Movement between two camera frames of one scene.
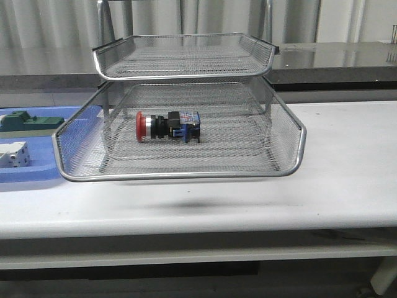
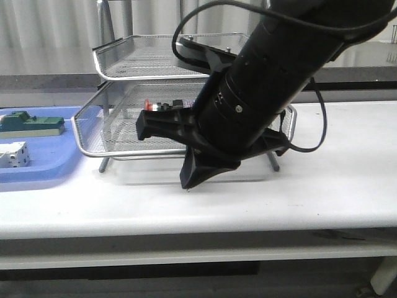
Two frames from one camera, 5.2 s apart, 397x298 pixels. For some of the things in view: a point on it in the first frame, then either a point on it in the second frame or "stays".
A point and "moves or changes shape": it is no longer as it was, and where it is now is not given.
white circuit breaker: [14, 155] stays
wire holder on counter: [394, 37] stays
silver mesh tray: [173, 128] moves or changes shape
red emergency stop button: [183, 125] moves or changes shape
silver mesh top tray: [183, 56] stays
